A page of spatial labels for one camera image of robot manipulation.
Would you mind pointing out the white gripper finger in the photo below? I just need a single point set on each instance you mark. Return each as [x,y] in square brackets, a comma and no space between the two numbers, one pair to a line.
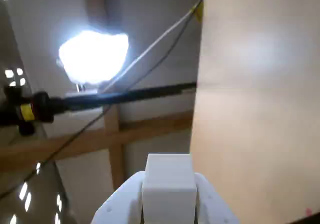
[212,209]
[120,204]

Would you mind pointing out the bright white lamp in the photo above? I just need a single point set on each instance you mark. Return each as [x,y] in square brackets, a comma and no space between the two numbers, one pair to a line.
[92,57]

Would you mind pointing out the yellow tape piece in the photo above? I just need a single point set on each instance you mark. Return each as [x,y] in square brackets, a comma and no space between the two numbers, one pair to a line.
[199,12]

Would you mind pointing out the white block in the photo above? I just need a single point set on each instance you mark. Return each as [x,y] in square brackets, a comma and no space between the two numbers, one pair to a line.
[168,179]

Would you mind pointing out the wooden partition frame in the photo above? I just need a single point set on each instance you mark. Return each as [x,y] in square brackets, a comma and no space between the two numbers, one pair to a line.
[112,139]

